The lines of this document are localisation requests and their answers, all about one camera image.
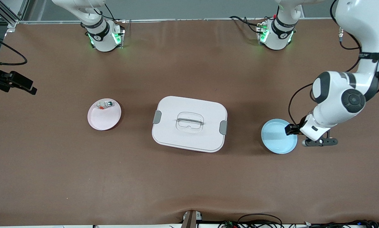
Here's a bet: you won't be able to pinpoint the blue round plate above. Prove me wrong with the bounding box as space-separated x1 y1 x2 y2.
261 119 298 155

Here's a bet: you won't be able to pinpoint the pink round plate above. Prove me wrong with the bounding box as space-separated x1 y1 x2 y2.
87 98 122 131

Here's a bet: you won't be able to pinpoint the white storage box lid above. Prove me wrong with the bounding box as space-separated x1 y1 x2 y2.
152 96 228 153

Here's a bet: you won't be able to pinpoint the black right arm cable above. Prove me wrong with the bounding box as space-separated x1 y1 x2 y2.
0 32 28 66

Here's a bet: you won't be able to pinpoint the aluminium frame strut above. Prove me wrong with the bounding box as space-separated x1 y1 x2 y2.
0 0 30 28

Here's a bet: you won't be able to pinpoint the green and white switch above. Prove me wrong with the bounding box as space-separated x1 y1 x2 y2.
96 100 115 110

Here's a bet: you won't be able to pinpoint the black looped cable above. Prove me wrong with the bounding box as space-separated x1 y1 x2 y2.
237 213 283 228

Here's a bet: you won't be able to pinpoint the tangled black cables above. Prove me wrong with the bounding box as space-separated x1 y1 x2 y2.
218 219 379 228

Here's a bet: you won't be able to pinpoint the black base power cable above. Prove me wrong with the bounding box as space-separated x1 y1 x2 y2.
229 15 266 34

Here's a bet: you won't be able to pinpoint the brown camera mount post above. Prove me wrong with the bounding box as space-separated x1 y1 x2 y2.
181 210 203 228

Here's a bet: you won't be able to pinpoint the silver table edge rail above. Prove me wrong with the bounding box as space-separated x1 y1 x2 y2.
17 17 335 24

